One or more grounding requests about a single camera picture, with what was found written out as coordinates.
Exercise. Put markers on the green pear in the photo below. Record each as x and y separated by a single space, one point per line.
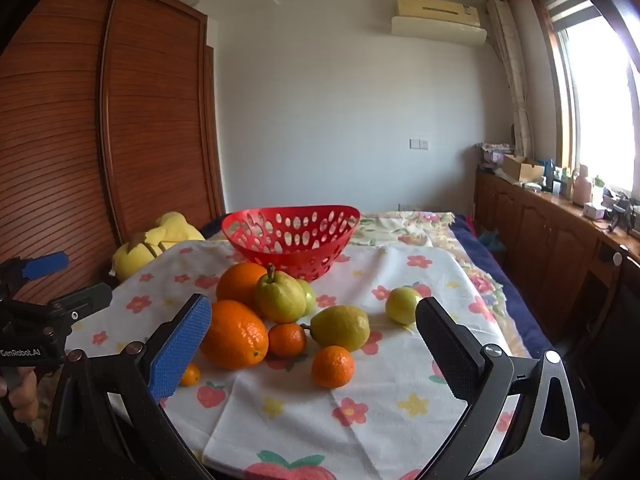
280 297

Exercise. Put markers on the pink bottle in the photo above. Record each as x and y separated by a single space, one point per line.
582 187

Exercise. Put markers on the floral blanket with navy border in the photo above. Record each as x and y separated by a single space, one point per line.
400 230

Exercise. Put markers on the dark bulky object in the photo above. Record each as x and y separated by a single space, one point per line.
610 360

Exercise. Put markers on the white flower-print cloth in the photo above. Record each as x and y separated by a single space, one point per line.
300 420

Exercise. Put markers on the small mandarin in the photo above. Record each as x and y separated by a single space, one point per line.
191 375
286 340
332 366

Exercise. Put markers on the window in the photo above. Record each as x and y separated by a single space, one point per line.
595 95

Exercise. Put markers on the teal cloth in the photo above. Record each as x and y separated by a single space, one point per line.
492 241

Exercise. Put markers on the open cardboard box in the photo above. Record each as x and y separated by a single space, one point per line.
522 167

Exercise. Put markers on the yellow-green pear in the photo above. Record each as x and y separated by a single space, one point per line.
342 327

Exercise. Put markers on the brown wooden sideboard cabinet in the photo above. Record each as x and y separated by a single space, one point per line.
530 230

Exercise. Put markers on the round green plum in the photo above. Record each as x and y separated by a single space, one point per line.
310 296

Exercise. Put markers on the person's left hand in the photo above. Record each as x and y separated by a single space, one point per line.
22 395

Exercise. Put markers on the yellow plush toy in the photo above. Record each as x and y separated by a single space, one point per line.
135 255

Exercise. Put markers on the patterned curtain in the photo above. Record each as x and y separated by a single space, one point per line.
512 75

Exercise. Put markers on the red perforated plastic basket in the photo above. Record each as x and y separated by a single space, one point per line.
290 240

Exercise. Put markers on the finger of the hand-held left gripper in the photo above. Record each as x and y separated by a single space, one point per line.
82 300
45 265

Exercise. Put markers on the white wall switch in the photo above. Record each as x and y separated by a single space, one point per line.
419 143

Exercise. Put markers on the brown wooden wardrobe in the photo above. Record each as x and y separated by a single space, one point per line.
150 110

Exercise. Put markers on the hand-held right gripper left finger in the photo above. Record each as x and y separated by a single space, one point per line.
182 345

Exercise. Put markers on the large orange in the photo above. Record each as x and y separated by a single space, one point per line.
234 335
237 282

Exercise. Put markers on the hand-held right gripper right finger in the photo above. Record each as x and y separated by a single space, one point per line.
450 350

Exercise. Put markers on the wall air conditioner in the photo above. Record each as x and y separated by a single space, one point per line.
440 20

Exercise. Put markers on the small white box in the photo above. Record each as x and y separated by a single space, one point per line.
594 209

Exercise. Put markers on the yellow-green apple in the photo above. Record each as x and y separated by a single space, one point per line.
404 305

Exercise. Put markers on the black tripod device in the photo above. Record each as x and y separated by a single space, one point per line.
620 210

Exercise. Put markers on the stack of floral boxes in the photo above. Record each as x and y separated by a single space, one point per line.
495 155

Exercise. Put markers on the white wall socket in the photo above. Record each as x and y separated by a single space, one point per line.
407 206

